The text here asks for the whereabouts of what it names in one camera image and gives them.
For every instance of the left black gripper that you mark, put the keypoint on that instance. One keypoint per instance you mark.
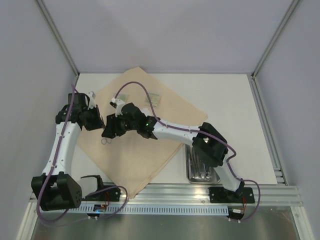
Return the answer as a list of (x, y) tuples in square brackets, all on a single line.
[(98, 123)]

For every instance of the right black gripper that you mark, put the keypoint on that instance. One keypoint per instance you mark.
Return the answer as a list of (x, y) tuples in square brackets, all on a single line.
[(115, 124)]

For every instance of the green sachet packet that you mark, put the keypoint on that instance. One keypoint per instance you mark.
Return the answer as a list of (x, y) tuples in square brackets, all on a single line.
[(122, 96), (152, 98)]

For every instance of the stainless steel tray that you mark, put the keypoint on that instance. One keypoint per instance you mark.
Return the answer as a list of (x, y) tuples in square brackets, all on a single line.
[(193, 175)]

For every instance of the steel tweezers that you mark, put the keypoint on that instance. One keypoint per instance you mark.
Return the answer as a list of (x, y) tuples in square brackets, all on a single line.
[(195, 160)]

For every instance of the long steel scissors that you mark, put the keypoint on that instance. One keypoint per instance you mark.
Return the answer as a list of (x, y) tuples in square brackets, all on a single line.
[(204, 175)]

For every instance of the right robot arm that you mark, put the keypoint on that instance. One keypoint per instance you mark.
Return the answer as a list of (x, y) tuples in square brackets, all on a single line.
[(208, 144)]

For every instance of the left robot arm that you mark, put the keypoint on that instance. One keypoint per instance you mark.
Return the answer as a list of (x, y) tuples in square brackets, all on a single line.
[(55, 189)]

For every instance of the beige cloth drape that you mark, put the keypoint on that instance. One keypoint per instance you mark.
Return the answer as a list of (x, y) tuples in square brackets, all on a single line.
[(131, 160)]

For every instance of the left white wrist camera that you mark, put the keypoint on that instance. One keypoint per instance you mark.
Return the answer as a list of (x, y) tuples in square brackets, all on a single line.
[(90, 100)]

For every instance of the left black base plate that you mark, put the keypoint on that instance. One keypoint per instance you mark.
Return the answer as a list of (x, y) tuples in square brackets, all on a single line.
[(107, 193)]

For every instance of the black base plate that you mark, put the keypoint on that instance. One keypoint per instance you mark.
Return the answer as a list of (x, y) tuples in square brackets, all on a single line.
[(224, 196), (107, 193)]

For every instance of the white slotted cable duct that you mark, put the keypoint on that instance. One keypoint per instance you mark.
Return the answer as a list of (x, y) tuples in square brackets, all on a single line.
[(154, 209)]

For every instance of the aluminium front rail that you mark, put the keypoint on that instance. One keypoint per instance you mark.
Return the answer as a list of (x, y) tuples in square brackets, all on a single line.
[(198, 194)]

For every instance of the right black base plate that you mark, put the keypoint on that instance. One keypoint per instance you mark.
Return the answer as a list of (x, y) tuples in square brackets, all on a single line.
[(224, 196)]

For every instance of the left aluminium frame post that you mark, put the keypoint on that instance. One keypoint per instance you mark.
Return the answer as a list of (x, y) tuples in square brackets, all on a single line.
[(56, 35)]

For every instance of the aluminium frame post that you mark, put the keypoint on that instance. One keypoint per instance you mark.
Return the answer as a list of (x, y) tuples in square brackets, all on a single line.
[(56, 35), (294, 4)]

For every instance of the right aluminium frame post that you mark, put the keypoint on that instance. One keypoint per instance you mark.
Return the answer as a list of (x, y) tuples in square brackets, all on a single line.
[(294, 4)]

